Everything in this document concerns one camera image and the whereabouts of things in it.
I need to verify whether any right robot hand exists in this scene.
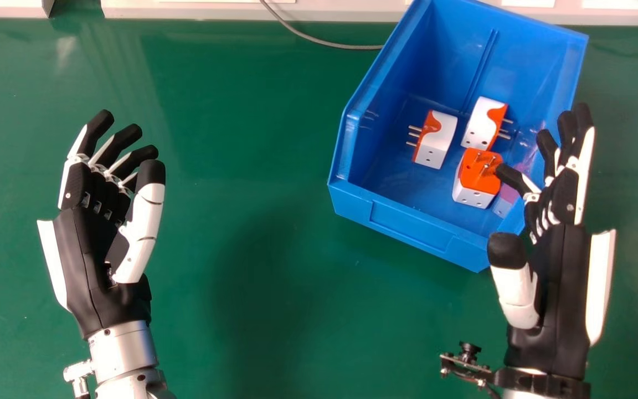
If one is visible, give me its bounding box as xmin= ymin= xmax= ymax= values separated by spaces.
xmin=487 ymin=103 xmax=617 ymax=381

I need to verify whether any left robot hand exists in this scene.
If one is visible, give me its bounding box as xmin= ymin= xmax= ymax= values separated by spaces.
xmin=37 ymin=109 xmax=167 ymax=340

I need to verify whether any white-and-orange plug adapter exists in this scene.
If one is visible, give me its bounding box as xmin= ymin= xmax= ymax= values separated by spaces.
xmin=406 ymin=109 xmax=459 ymax=170
xmin=460 ymin=96 xmax=514 ymax=151
xmin=452 ymin=147 xmax=503 ymax=209

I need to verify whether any blue plastic bin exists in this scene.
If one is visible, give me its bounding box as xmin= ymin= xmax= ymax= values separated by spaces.
xmin=327 ymin=0 xmax=589 ymax=273

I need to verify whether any grey cable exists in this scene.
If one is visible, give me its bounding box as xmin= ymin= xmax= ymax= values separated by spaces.
xmin=259 ymin=0 xmax=384 ymax=51

